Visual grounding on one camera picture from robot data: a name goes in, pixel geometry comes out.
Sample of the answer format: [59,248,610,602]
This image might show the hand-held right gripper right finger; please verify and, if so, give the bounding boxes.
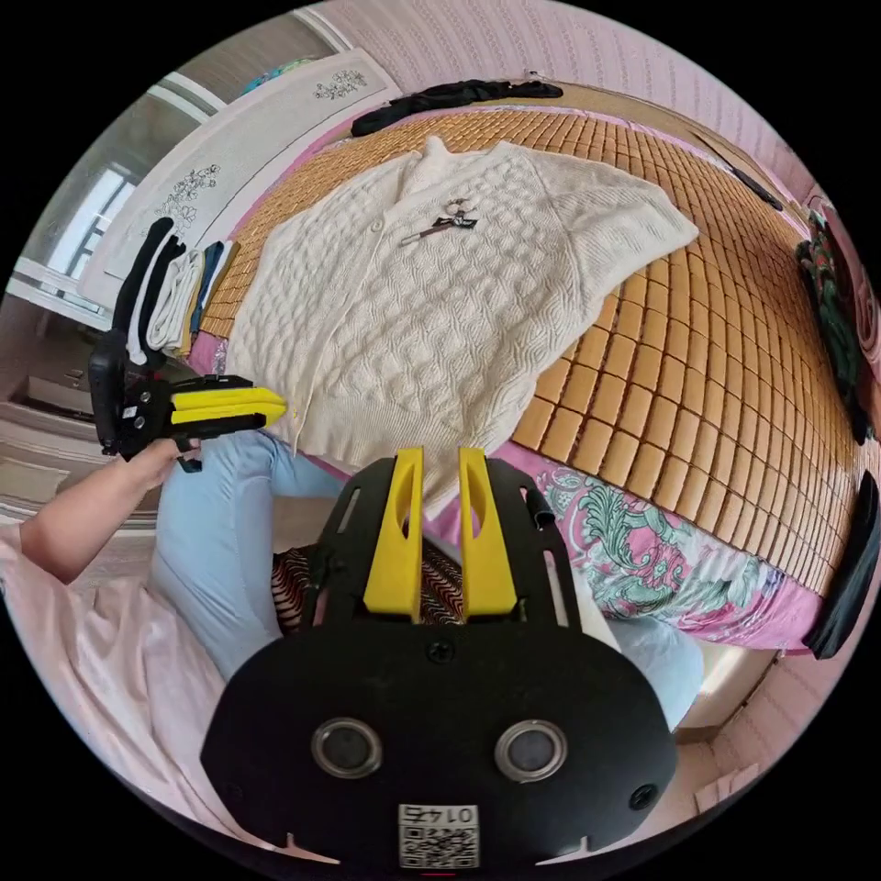
[459,446,519,617]

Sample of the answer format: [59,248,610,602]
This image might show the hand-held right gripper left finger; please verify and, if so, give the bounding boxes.
[363,446,425,615]

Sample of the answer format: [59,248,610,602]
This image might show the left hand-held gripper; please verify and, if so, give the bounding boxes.
[115,370,288,474]

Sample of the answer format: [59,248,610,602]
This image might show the beige wool sweater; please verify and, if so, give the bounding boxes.
[223,134,702,521]

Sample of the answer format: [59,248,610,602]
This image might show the person's left forearm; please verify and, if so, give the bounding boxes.
[18,456,150,586]

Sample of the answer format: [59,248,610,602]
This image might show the person's left hand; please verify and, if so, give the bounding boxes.
[126,437,202,494]

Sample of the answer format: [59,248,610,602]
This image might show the pile of clothes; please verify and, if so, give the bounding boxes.
[112,217,242,367]

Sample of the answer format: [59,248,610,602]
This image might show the person's body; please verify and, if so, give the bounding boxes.
[0,429,708,854]

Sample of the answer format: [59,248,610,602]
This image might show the window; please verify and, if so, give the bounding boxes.
[39,160,140,292]

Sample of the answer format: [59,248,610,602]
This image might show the bed with woven mat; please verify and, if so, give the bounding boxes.
[185,79,876,655]

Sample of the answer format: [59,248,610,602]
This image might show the white cupboard with flower print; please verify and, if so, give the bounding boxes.
[75,51,402,298]

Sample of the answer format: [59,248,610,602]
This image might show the black cloth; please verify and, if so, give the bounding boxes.
[801,471,881,661]

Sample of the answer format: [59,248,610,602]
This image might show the long black garment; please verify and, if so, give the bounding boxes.
[351,78,564,139]

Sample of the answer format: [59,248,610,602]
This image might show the dark floral quilt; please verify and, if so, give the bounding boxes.
[794,209,879,446]

